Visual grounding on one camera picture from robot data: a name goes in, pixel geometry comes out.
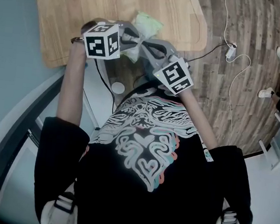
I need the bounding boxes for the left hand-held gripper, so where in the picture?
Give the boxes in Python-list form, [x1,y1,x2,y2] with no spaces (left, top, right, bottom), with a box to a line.
[80,16,144,64]

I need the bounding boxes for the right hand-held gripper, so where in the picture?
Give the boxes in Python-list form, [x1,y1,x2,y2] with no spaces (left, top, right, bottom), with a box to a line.
[135,37,199,98]

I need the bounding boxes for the white wet wipe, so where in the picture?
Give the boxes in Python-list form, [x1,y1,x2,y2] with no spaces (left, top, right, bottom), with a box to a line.
[120,40,142,64]

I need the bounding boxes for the green wet wipe pack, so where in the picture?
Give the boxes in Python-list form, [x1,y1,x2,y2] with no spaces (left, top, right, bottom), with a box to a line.
[130,10,166,41]

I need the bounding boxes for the person's left forearm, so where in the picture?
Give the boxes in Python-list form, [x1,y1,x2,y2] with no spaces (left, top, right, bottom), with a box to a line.
[54,36,98,130]

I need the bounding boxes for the person's right forearm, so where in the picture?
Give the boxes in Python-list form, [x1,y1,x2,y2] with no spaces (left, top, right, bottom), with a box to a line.
[173,87,225,151]

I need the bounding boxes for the person's left hand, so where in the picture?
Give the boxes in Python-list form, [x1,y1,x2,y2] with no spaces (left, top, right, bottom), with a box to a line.
[79,16,108,38]

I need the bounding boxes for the white power adapter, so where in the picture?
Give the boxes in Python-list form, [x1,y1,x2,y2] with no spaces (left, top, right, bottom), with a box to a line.
[224,42,238,63]

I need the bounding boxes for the black printed t-shirt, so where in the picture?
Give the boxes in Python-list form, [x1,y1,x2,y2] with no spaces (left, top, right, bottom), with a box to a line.
[28,69,268,224]

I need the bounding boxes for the brown bead bracelet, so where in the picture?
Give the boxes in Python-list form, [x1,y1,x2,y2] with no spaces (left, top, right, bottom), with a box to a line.
[70,36,85,46]

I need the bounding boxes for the thin black floor cable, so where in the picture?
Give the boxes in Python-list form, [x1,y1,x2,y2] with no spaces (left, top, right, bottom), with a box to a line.
[180,38,229,67]

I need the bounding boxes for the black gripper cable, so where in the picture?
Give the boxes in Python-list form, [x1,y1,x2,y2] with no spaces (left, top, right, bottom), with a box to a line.
[87,58,121,112]

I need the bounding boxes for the long white cable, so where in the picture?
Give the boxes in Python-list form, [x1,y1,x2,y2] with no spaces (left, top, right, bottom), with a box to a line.
[206,0,259,144]

